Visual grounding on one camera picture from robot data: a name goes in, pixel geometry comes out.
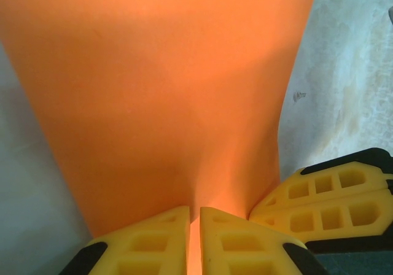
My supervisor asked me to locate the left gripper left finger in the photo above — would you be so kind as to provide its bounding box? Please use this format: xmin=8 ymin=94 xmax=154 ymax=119
xmin=58 ymin=206 xmax=191 ymax=275

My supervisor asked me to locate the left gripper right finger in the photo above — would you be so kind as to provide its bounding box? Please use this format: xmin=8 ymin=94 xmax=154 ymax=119
xmin=199 ymin=206 xmax=334 ymax=275

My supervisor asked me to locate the orange cloth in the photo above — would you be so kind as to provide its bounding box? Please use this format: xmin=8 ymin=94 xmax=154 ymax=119
xmin=0 ymin=0 xmax=322 ymax=275

